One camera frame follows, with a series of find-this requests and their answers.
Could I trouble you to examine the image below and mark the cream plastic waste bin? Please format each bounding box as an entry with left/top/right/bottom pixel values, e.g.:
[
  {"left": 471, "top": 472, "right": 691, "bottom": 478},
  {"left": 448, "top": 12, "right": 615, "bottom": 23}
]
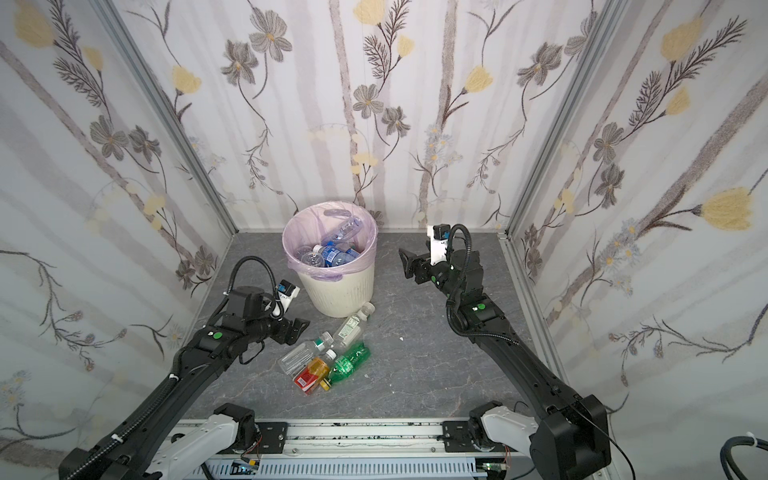
[{"left": 283, "top": 200, "right": 379, "bottom": 318}]

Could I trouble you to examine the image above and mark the red yellow drink bottle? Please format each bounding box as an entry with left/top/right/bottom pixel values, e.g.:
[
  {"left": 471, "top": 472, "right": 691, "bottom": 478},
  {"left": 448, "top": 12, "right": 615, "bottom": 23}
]
[{"left": 293, "top": 349, "right": 337, "bottom": 394}]

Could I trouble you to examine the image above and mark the blue label water bottle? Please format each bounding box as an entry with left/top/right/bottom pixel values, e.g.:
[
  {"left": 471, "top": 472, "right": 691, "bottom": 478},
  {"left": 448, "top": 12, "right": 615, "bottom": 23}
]
[{"left": 299, "top": 249, "right": 325, "bottom": 268}]

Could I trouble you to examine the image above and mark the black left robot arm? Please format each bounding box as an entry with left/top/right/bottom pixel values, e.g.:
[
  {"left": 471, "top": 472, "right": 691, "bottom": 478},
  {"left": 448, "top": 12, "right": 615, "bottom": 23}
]
[{"left": 58, "top": 255, "right": 309, "bottom": 479}]

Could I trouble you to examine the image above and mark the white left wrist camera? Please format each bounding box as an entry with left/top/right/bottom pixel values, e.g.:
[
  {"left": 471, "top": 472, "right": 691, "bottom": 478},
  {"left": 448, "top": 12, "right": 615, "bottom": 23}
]
[{"left": 274, "top": 280, "right": 301, "bottom": 314}]

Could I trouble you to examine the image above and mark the white slotted cable duct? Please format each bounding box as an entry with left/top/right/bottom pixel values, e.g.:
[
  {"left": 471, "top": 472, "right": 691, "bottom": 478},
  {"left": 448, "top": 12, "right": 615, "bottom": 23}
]
[{"left": 208, "top": 458, "right": 488, "bottom": 479}]

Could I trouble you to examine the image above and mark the clear bottle green cap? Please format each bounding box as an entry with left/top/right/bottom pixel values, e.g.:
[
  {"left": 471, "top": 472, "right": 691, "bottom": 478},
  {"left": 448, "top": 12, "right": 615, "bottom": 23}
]
[{"left": 278, "top": 332, "right": 333, "bottom": 378}]

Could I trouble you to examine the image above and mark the pink bin liner bag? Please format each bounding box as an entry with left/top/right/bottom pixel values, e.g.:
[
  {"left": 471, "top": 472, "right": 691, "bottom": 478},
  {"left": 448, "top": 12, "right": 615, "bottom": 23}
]
[{"left": 282, "top": 201, "right": 378, "bottom": 282}]

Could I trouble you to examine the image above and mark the green bottle lying centre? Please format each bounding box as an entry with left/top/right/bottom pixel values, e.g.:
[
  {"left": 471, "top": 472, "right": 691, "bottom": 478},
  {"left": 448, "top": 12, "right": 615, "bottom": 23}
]
[{"left": 321, "top": 342, "right": 371, "bottom": 391}]

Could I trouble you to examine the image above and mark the white green label bottle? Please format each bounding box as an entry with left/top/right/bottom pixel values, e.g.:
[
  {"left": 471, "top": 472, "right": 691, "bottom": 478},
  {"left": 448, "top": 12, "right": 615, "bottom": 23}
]
[{"left": 333, "top": 302, "right": 376, "bottom": 351}]

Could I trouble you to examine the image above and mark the black cable bottom right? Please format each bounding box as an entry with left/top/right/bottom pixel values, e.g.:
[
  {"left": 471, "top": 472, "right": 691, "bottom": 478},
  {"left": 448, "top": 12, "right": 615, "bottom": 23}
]
[{"left": 719, "top": 433, "right": 768, "bottom": 480}]

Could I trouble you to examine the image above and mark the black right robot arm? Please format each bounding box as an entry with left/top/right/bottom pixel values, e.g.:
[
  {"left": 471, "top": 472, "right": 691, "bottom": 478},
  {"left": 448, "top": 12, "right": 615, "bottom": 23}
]
[{"left": 398, "top": 224, "right": 612, "bottom": 479}]

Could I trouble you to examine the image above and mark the blue label bottle white cap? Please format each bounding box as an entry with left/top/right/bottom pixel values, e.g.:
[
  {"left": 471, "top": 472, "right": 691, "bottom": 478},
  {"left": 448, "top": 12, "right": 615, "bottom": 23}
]
[{"left": 313, "top": 244, "right": 359, "bottom": 268}]

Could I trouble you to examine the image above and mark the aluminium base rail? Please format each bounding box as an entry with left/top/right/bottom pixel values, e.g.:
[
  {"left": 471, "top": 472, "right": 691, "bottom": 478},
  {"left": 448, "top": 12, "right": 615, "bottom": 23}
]
[{"left": 113, "top": 416, "right": 619, "bottom": 480}]

